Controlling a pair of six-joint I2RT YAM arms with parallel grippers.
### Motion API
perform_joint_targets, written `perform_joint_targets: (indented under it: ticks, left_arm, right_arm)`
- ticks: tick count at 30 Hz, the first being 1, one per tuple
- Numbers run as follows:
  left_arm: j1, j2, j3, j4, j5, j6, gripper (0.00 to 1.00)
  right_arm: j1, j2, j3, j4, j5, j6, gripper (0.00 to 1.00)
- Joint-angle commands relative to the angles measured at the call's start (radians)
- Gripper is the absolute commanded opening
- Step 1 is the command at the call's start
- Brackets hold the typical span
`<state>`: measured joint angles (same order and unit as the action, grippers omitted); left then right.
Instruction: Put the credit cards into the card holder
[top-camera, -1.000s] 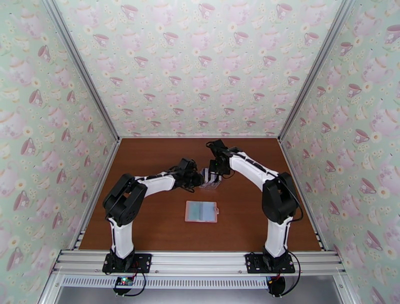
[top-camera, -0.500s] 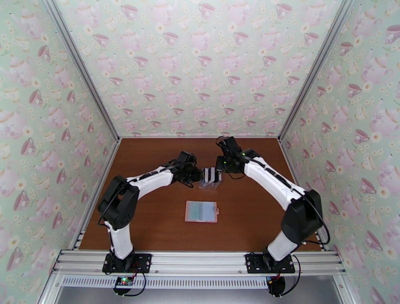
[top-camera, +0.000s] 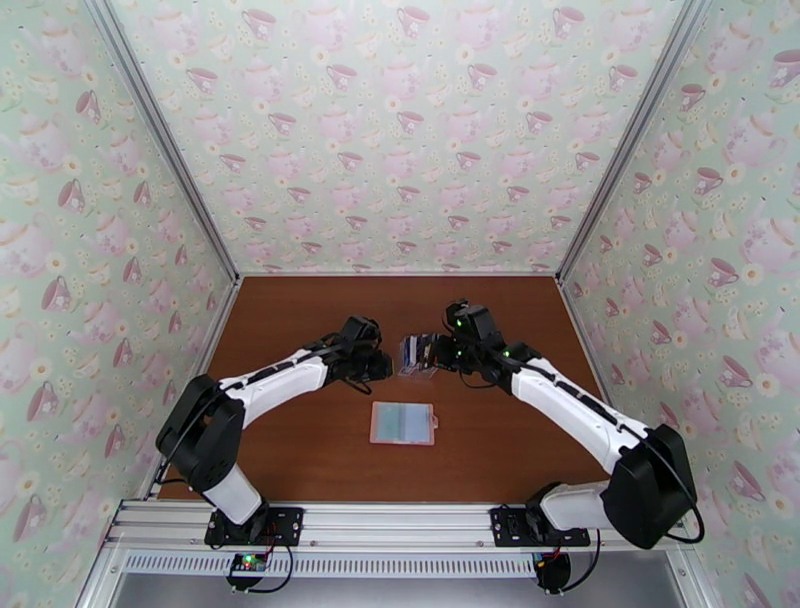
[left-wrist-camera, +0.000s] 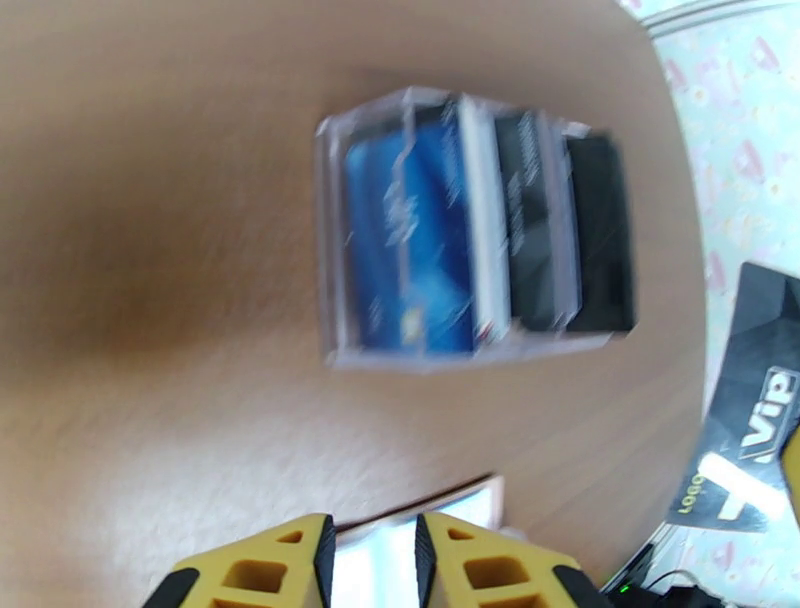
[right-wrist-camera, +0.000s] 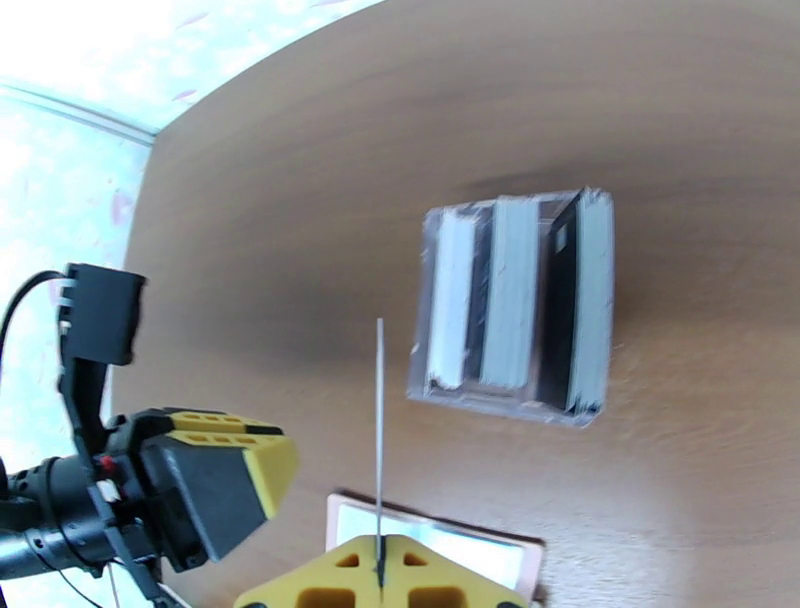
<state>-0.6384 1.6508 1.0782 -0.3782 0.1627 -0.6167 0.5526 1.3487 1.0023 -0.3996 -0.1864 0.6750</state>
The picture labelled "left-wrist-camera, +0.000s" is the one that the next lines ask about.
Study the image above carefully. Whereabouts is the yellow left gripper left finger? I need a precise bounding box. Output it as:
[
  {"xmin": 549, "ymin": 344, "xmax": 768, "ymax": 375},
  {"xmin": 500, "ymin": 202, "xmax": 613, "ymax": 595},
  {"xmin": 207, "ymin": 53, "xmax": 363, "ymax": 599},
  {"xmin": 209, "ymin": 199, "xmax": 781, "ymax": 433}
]
[{"xmin": 140, "ymin": 513, "xmax": 339, "ymax": 608}]

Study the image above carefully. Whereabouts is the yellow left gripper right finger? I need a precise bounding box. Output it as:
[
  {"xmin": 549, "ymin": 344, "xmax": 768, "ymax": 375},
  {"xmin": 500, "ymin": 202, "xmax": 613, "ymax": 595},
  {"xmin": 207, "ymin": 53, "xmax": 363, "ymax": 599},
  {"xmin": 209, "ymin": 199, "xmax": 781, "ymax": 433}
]
[{"xmin": 415, "ymin": 513, "xmax": 617, "ymax": 608}]

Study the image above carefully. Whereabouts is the light blue card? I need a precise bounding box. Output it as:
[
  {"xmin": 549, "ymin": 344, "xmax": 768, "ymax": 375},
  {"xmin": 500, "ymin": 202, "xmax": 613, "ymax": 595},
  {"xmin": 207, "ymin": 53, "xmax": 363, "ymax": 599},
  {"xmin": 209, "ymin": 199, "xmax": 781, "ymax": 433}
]
[{"xmin": 331, "ymin": 473, "xmax": 508, "ymax": 608}]

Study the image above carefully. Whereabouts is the black VIP credit card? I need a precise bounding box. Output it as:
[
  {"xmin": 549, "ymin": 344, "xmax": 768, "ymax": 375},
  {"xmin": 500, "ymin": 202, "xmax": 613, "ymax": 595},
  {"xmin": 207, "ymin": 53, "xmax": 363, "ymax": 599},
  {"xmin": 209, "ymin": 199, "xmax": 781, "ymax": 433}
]
[{"xmin": 664, "ymin": 261, "xmax": 800, "ymax": 536}]

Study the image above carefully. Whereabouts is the blue VIP credit card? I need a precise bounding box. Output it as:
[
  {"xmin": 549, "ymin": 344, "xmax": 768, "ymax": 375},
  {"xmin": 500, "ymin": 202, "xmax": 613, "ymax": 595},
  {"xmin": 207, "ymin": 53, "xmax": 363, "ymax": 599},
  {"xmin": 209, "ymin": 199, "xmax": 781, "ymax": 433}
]
[{"xmin": 342, "ymin": 118, "xmax": 478, "ymax": 356}]

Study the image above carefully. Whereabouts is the aluminium frame post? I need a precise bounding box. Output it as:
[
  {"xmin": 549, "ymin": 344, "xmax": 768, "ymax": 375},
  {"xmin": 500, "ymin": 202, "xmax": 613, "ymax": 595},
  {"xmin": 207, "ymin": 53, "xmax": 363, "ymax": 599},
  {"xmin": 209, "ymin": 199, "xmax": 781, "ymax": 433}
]
[{"xmin": 637, "ymin": 0, "xmax": 800, "ymax": 36}]

